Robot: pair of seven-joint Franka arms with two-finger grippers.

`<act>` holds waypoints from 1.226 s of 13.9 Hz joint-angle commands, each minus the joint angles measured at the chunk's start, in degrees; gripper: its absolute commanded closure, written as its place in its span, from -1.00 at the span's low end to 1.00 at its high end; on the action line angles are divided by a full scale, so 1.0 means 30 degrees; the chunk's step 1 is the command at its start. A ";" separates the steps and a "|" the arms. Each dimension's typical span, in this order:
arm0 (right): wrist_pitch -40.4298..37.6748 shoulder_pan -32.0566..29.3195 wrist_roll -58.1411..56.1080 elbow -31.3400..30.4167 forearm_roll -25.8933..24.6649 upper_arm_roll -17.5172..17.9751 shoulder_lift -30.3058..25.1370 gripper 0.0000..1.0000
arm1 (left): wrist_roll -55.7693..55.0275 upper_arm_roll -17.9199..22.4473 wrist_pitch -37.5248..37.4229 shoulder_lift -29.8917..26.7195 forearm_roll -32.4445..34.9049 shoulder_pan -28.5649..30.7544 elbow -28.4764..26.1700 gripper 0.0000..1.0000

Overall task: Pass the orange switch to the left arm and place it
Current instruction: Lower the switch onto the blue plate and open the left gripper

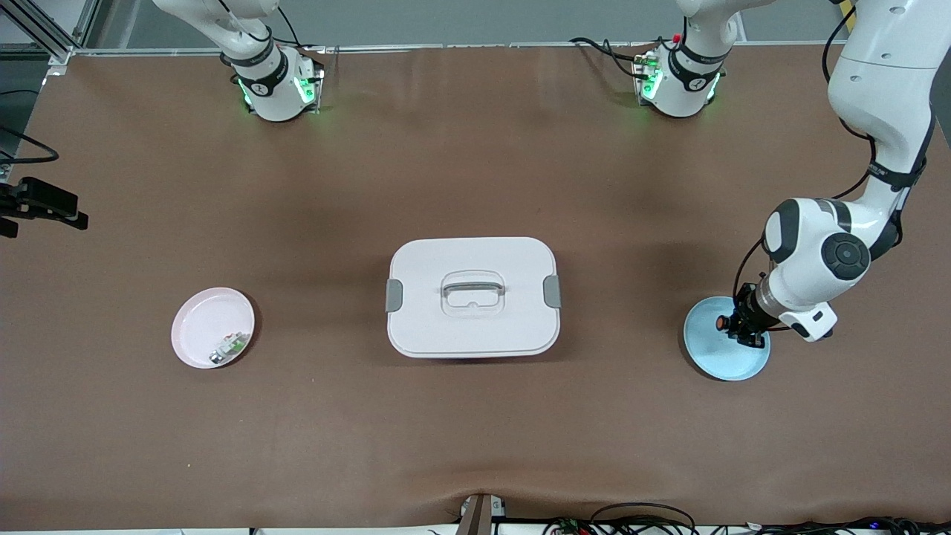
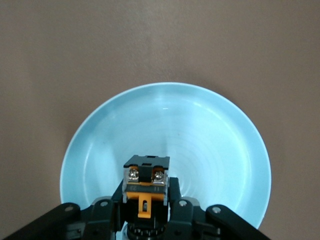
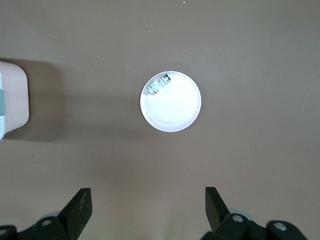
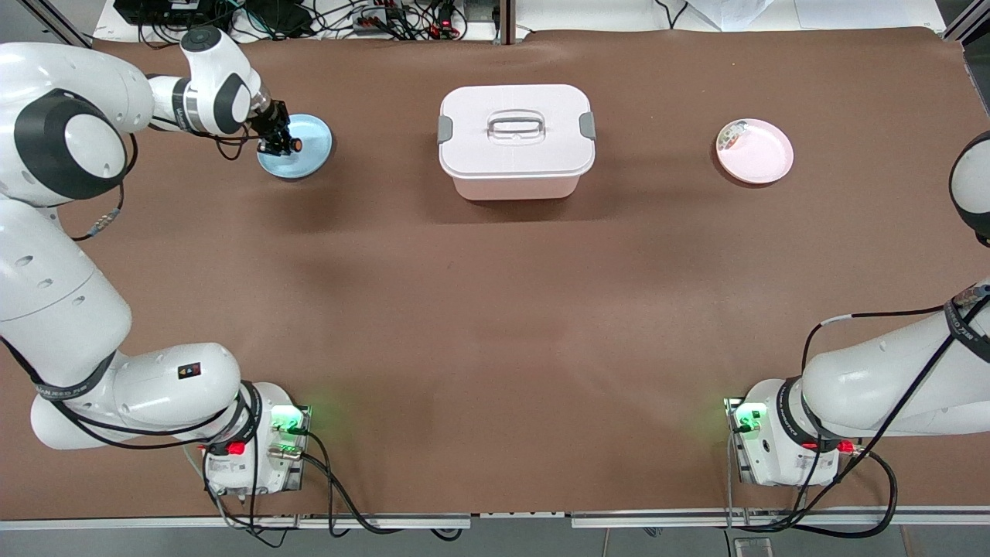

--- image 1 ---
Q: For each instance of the pink round plate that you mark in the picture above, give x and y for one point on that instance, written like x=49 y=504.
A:
x=195 y=334

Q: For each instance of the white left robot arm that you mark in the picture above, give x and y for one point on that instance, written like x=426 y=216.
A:
x=806 y=275

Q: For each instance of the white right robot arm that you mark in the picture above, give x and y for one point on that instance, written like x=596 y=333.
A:
x=271 y=89

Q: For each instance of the light blue round plate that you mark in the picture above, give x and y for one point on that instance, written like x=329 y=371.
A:
x=713 y=358

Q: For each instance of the brown table mat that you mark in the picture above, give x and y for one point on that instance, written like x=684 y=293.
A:
x=475 y=431

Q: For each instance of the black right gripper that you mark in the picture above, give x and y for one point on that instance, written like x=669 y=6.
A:
x=39 y=199

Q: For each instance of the aluminium frame rail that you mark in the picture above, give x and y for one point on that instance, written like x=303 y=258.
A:
x=446 y=47

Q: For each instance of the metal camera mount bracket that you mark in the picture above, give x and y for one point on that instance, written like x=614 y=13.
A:
x=479 y=516

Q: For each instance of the aluminium frame post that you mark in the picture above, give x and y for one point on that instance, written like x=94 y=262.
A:
x=52 y=33

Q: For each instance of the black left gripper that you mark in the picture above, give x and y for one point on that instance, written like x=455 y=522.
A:
x=745 y=319

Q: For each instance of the orange push-button switch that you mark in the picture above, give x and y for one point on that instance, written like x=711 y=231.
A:
x=721 y=323

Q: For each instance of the green push-button switch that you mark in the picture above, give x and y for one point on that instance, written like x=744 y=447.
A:
x=229 y=348

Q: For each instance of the white lidded storage box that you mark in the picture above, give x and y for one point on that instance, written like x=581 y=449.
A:
x=472 y=327

